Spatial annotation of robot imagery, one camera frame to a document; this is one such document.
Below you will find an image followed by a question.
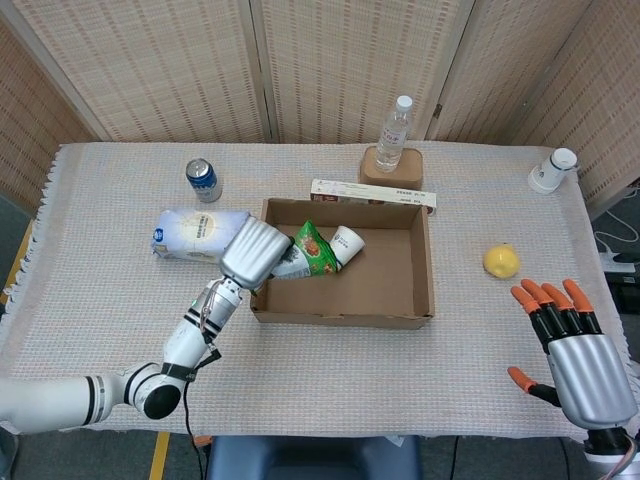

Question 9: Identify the clear plastic water bottle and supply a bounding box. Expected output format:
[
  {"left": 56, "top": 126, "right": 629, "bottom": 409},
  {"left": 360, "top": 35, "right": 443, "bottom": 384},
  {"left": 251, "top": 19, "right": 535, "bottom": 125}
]
[{"left": 374, "top": 94, "right": 415, "bottom": 174}]

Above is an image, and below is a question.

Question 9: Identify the blue soda can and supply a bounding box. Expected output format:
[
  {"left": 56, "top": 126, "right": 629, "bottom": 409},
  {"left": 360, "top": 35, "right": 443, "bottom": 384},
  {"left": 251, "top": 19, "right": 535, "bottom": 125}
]
[{"left": 185, "top": 157, "right": 224, "bottom": 204}]

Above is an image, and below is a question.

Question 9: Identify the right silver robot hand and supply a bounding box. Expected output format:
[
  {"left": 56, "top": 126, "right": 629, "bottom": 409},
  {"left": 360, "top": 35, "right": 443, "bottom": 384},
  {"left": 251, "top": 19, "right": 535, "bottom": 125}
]
[{"left": 507, "top": 278, "right": 639, "bottom": 431}]

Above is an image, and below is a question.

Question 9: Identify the woven folding screen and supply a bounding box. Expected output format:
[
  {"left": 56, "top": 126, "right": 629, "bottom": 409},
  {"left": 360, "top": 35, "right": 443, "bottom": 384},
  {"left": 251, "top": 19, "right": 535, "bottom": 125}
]
[{"left": 0, "top": 0, "right": 640, "bottom": 221}]

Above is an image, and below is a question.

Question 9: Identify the open brown cardboard box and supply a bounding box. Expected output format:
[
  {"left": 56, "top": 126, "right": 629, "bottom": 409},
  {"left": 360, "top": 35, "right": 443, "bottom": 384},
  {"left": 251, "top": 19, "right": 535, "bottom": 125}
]
[{"left": 249, "top": 197, "right": 436, "bottom": 331}]

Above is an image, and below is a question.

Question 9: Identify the white paper cup blue stripe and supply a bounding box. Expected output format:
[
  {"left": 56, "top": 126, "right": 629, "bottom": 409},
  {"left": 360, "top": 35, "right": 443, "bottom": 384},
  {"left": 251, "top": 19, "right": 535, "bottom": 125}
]
[{"left": 328, "top": 224, "right": 366, "bottom": 267}]

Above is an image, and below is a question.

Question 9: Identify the brown wooden coaster block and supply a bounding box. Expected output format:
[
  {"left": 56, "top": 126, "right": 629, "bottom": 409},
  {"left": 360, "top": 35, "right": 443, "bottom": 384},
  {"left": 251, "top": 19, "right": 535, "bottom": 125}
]
[{"left": 358, "top": 145, "right": 426, "bottom": 191}]

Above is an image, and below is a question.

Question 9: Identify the green snack packet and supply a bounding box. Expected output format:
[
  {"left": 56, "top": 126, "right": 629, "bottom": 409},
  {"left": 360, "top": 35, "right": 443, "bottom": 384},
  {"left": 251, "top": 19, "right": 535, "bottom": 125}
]
[{"left": 269, "top": 219, "right": 346, "bottom": 283}]

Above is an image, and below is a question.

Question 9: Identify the pale blue tissue pack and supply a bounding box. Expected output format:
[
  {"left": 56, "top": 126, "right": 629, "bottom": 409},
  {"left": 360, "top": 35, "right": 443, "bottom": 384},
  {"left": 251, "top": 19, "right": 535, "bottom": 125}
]
[{"left": 151, "top": 207, "right": 254, "bottom": 265}]

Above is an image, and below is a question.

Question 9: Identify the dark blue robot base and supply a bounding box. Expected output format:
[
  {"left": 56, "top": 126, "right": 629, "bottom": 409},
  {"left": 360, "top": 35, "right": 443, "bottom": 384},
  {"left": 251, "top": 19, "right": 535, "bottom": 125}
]
[{"left": 205, "top": 434, "right": 424, "bottom": 480}]

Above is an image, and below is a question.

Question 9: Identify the yellow lemon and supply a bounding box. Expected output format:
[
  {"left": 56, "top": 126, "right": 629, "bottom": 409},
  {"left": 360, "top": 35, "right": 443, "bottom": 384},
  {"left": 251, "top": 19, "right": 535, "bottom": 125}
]
[{"left": 482, "top": 242, "right": 523, "bottom": 279}]

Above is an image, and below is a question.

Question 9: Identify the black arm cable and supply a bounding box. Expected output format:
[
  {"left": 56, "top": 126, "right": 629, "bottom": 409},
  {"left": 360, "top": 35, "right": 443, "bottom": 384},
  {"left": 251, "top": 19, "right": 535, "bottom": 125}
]
[{"left": 182, "top": 344, "right": 224, "bottom": 480}]

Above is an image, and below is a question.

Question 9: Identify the long white carton box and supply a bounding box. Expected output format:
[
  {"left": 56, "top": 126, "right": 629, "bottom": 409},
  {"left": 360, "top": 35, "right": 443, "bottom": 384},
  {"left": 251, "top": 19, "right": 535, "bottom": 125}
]
[{"left": 310, "top": 178, "right": 440, "bottom": 217}]

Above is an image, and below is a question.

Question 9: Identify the white power strip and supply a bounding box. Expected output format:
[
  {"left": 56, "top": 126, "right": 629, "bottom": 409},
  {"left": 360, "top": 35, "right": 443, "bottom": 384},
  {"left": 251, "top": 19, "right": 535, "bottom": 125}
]
[{"left": 599, "top": 252, "right": 640, "bottom": 275}]

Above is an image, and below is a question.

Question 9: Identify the white power cable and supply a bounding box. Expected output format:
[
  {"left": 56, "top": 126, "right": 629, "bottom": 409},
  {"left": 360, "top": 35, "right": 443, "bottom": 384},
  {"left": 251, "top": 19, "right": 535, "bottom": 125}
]
[{"left": 593, "top": 184, "right": 640, "bottom": 261}]

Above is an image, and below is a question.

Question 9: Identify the woven pale tablecloth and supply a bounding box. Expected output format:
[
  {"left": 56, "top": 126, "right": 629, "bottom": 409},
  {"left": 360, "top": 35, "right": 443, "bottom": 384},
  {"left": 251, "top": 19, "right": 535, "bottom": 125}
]
[{"left": 0, "top": 142, "right": 632, "bottom": 442}]

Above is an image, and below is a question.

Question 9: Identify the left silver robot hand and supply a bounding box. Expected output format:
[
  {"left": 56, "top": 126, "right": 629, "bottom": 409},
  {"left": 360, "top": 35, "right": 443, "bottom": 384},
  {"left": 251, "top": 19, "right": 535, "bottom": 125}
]
[{"left": 218, "top": 218, "right": 297, "bottom": 297}]

